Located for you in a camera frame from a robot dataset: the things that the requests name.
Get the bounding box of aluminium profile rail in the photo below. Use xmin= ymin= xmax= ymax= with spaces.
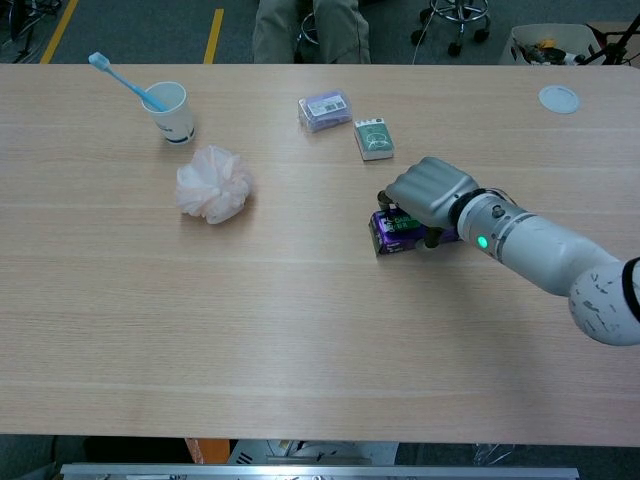
xmin=59 ymin=462 xmax=581 ymax=480

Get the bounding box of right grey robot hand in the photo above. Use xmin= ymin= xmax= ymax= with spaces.
xmin=376 ymin=156 xmax=484 ymax=250

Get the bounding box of grey round cable grommet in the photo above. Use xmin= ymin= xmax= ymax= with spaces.
xmin=537 ymin=84 xmax=581 ymax=116

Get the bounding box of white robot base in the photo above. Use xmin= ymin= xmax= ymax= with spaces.
xmin=227 ymin=439 xmax=400 ymax=467

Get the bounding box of blue toothbrush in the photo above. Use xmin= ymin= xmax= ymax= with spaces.
xmin=87 ymin=51 xmax=168 ymax=113

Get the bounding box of orange object under table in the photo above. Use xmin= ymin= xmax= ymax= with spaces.
xmin=183 ymin=437 xmax=231 ymax=465

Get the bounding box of purple soap in clear box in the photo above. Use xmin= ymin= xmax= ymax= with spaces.
xmin=297 ymin=88 xmax=355 ymax=134

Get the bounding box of purple toothpaste box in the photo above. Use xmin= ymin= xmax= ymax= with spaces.
xmin=367 ymin=208 xmax=464 ymax=258

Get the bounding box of chrome swivel stool base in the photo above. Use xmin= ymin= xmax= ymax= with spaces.
xmin=410 ymin=0 xmax=494 ymax=57

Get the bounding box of seated person in khaki trousers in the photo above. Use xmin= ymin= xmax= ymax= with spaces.
xmin=252 ymin=0 xmax=372 ymax=65

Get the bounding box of white paper cup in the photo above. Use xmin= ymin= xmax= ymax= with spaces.
xmin=140 ymin=81 xmax=196 ymax=146

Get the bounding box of white bin with tools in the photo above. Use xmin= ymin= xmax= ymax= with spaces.
xmin=498 ymin=24 xmax=612 ymax=67

